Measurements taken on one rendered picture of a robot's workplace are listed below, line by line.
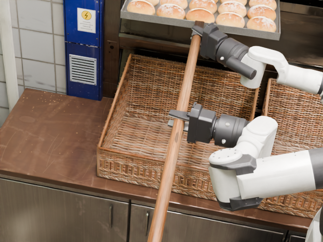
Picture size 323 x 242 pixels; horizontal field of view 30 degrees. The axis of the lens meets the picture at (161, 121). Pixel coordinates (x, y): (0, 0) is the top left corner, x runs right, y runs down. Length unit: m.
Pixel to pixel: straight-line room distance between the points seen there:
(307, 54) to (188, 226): 0.82
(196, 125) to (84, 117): 1.05
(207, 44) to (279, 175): 0.75
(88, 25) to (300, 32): 0.85
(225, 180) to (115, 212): 1.06
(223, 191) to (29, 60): 1.53
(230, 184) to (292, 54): 1.14
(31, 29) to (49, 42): 0.09
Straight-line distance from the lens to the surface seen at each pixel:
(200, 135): 1.65
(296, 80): 1.89
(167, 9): 2.10
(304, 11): 2.36
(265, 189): 1.35
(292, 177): 1.34
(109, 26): 2.51
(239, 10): 2.16
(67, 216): 2.49
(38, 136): 2.53
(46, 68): 2.73
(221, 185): 1.39
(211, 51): 1.97
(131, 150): 2.45
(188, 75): 1.81
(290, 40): 2.43
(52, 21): 2.59
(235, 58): 1.89
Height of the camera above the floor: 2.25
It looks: 40 degrees down
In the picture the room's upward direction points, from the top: 5 degrees clockwise
